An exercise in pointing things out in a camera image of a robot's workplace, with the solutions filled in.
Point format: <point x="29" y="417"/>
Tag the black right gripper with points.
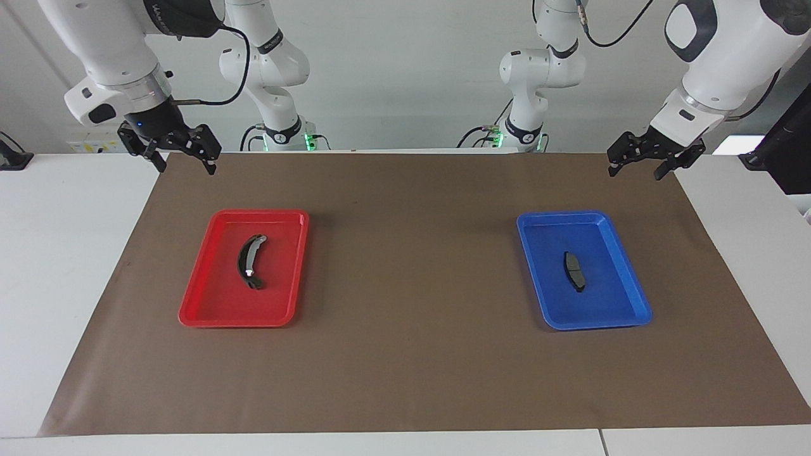
<point x="158" y="123"/>

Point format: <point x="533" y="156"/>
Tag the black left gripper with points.
<point x="662" y="149"/>

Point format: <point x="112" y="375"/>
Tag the curved black metal bracket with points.
<point x="251" y="256"/>

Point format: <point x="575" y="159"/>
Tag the small dark brake pad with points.
<point x="574" y="271"/>

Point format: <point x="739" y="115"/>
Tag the black monitor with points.
<point x="792" y="152"/>

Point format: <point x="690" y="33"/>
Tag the blue plastic tray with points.
<point x="602" y="297"/>

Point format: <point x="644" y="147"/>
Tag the red plastic tray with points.
<point x="222" y="304"/>

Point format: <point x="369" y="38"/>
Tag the brown paper table mat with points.
<point x="405" y="367"/>

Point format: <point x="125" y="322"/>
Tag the white wall power box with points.
<point x="89" y="147"/>

